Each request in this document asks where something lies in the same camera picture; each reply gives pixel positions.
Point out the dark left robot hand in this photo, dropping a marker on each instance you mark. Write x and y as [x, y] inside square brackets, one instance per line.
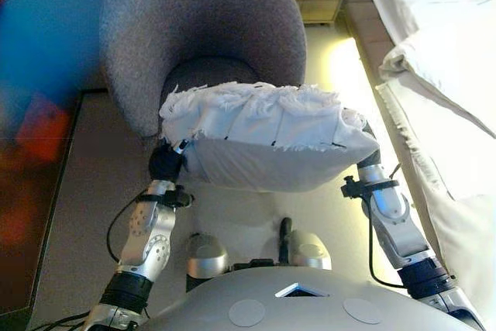
[164, 164]

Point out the dark right robot hand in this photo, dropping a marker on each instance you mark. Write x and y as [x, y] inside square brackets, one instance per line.
[370, 158]

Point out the white fringed cushion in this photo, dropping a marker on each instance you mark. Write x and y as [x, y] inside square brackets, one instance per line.
[271, 133]

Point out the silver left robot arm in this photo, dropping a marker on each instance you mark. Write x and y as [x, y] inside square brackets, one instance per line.
[151, 238]

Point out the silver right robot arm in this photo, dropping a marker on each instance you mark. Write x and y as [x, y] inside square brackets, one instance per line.
[391, 214]

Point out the white bed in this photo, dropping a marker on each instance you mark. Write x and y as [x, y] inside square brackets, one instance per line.
[457, 199]

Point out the white duvet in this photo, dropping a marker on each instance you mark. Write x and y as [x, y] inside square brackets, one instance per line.
[453, 63]

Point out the black robot waist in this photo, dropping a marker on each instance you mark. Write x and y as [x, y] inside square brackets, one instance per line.
[255, 264]

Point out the dark glossy cabinet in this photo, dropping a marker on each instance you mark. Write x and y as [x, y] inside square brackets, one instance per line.
[31, 191]

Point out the grey upholstered tub armchair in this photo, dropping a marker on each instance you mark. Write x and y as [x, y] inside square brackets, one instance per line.
[193, 17]

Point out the white bed sheet mattress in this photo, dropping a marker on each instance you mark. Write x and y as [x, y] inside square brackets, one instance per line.
[426, 1]

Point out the silver robot torso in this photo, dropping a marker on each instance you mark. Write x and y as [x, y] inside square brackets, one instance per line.
[302, 311]

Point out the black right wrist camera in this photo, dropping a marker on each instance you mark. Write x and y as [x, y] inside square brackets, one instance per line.
[350, 187]

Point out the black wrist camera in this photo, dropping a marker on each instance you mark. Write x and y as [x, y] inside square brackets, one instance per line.
[180, 197]
[350, 187]

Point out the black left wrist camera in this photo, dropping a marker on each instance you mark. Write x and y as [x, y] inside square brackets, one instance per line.
[180, 197]

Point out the beige upholstered bed frame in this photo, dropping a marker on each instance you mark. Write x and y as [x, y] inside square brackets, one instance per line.
[364, 25]

